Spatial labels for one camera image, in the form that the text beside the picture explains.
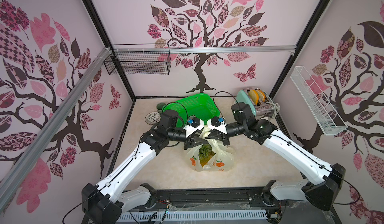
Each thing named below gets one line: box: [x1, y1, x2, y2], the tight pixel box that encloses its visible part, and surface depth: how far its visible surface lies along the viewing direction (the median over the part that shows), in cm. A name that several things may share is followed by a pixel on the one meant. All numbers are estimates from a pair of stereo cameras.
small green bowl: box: [156, 102, 166, 112], surface depth 108 cm
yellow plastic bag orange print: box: [186, 125, 235, 172], surface depth 69 cm
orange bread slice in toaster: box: [255, 89, 266, 103], surface depth 97 cm
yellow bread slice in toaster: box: [248, 89, 259, 105], surface depth 96 cm
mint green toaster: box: [235, 87, 275, 118], surface depth 96 cm
